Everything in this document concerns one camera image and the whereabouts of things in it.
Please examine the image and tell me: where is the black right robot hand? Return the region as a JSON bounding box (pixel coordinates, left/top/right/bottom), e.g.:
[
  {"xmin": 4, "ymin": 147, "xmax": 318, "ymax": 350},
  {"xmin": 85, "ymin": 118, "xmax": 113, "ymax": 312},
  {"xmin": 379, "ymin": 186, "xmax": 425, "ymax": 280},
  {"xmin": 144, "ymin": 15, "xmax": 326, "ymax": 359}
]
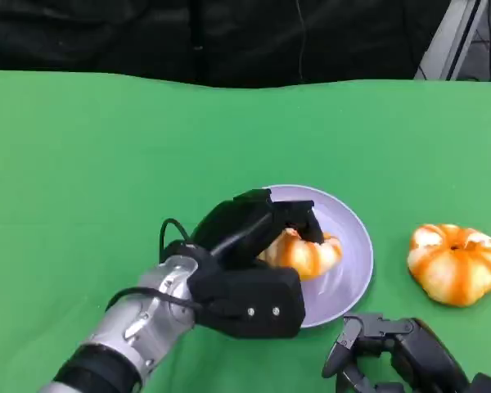
[{"xmin": 322, "ymin": 313, "xmax": 472, "ymax": 393}]

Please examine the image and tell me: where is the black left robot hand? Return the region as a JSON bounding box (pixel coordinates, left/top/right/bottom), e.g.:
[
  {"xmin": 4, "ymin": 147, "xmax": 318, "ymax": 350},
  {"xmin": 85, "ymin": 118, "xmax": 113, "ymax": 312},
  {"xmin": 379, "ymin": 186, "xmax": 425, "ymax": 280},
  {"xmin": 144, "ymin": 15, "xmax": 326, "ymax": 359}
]
[{"xmin": 190, "ymin": 187, "xmax": 325, "ymax": 272}]

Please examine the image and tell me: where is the orange white toy bread roll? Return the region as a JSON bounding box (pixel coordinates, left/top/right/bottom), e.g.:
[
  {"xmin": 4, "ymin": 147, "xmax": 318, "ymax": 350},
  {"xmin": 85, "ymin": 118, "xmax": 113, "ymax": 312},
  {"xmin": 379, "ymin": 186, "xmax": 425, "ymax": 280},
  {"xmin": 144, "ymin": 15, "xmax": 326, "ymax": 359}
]
[
  {"xmin": 256, "ymin": 228, "xmax": 344, "ymax": 282},
  {"xmin": 407, "ymin": 223, "xmax": 491, "ymax": 307}
]

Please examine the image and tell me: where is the lilac plate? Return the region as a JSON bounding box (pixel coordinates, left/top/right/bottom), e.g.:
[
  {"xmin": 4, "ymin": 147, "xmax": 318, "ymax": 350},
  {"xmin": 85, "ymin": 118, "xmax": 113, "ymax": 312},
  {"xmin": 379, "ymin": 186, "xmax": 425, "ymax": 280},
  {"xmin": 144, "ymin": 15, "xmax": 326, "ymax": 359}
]
[{"xmin": 261, "ymin": 184, "xmax": 375, "ymax": 329}]

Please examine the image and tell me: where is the green table cloth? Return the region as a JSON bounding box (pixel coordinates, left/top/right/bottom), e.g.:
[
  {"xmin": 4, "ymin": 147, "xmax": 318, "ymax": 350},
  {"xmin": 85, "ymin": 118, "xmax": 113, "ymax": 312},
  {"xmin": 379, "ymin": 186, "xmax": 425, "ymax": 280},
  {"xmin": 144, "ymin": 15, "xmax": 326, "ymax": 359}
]
[{"xmin": 0, "ymin": 70, "xmax": 491, "ymax": 393}]

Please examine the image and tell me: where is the black backdrop curtain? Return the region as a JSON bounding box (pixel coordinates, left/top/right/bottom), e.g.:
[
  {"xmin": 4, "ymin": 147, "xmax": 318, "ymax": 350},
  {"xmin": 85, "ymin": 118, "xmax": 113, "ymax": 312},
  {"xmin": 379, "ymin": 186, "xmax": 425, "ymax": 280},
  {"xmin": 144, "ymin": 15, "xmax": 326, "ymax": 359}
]
[{"xmin": 0, "ymin": 0, "xmax": 455, "ymax": 89}]

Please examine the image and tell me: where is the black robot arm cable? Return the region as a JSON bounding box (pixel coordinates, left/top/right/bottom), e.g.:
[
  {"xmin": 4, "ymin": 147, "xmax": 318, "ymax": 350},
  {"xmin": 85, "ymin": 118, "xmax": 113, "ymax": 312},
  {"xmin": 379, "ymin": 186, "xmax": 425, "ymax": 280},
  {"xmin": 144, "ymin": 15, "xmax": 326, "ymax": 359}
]
[
  {"xmin": 159, "ymin": 218, "xmax": 193, "ymax": 263},
  {"xmin": 105, "ymin": 287, "xmax": 204, "ymax": 313}
]

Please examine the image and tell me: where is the aluminium frame profile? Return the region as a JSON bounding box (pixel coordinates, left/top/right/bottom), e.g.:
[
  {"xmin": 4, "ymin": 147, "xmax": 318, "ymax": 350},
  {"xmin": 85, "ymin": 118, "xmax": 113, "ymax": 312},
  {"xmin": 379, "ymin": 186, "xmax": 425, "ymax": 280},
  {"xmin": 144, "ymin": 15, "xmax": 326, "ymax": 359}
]
[{"xmin": 412, "ymin": 0, "xmax": 490, "ymax": 81}]

